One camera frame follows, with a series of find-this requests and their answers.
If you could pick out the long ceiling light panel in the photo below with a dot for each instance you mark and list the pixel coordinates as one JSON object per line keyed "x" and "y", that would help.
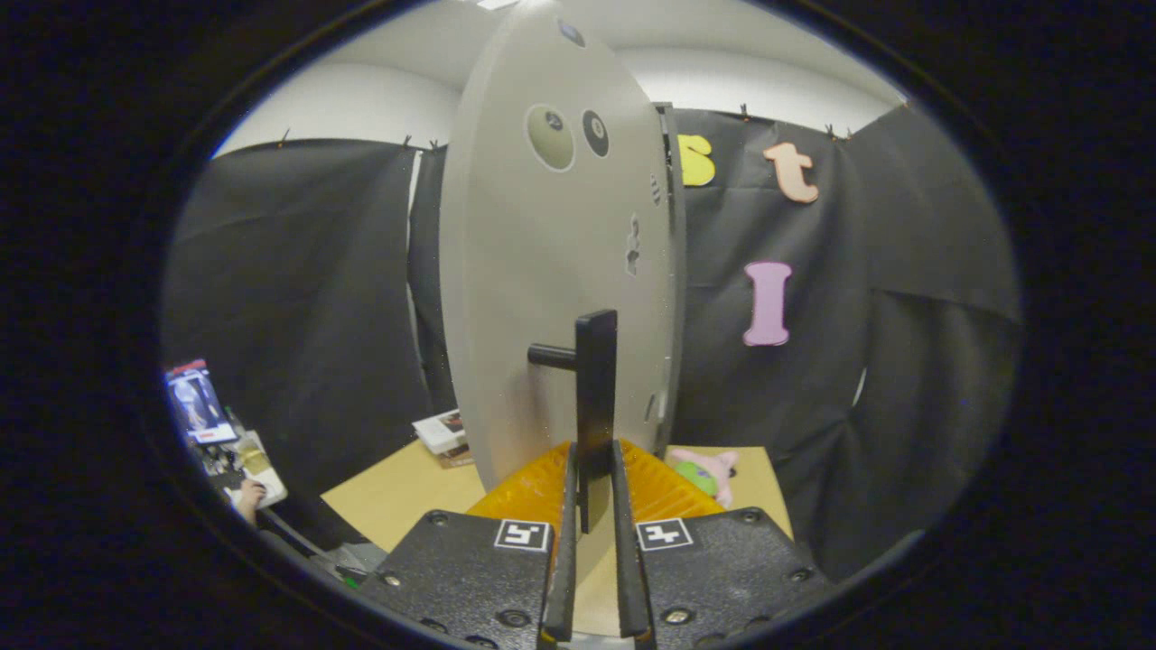
{"x": 497, "y": 4}

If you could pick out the black backdrop cloth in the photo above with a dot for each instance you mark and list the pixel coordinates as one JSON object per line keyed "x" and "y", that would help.
{"x": 298, "y": 289}

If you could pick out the pink and green plush toy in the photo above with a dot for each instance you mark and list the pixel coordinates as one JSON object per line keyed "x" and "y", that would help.
{"x": 709, "y": 474}

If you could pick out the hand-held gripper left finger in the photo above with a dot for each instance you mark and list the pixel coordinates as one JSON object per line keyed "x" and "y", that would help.
{"x": 564, "y": 560}

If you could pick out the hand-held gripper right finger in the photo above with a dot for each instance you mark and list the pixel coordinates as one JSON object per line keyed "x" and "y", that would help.
{"x": 628, "y": 569}

